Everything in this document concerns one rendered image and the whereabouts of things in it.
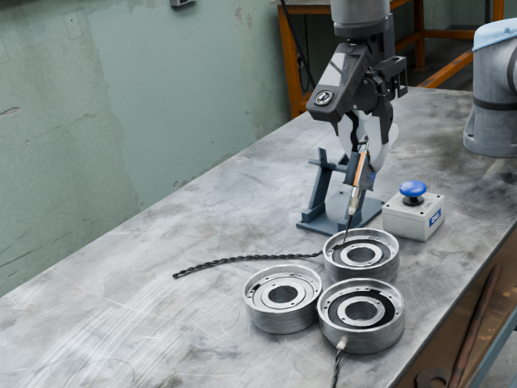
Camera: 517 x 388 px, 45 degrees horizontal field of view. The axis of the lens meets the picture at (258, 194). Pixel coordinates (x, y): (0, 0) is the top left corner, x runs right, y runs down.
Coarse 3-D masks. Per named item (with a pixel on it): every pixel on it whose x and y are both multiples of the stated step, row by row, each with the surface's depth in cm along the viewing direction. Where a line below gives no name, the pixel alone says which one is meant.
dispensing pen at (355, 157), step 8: (368, 144) 89; (352, 152) 88; (368, 152) 89; (352, 160) 88; (352, 168) 88; (352, 176) 88; (352, 184) 87; (352, 192) 89; (360, 192) 89; (352, 200) 89; (352, 208) 89; (344, 240) 89
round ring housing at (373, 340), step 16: (336, 288) 80; (352, 288) 80; (368, 288) 80; (384, 288) 79; (320, 304) 76; (352, 304) 78; (368, 304) 78; (400, 304) 76; (320, 320) 75; (352, 320) 75; (368, 320) 74; (400, 320) 73; (336, 336) 73; (352, 336) 72; (368, 336) 71; (384, 336) 72; (352, 352) 74; (368, 352) 73
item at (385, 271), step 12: (360, 228) 91; (336, 240) 90; (348, 240) 91; (384, 240) 89; (396, 240) 86; (324, 252) 87; (348, 252) 88; (360, 252) 89; (372, 252) 88; (396, 252) 84; (336, 264) 84; (360, 264) 85; (384, 264) 82; (396, 264) 84; (336, 276) 84; (348, 276) 83; (360, 276) 82; (372, 276) 82; (384, 276) 83
